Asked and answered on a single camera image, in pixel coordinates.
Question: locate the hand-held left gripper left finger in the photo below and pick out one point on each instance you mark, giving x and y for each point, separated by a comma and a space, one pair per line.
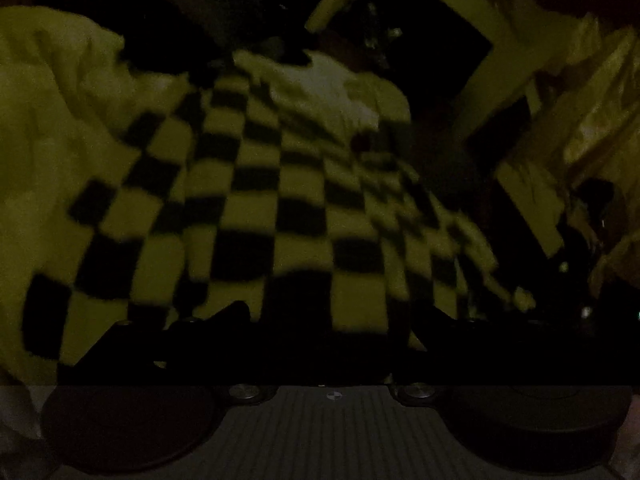
227, 317

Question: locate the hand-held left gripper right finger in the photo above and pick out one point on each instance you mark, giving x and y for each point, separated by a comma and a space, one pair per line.
432, 322

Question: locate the light hanging cloth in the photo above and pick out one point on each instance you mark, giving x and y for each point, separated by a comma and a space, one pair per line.
595, 120

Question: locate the white blanket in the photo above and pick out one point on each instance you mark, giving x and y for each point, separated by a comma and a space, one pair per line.
65, 110

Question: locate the white framed dark cabinet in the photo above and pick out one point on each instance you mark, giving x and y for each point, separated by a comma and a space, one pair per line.
425, 45

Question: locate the dark cloth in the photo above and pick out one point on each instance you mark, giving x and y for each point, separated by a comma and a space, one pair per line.
165, 25

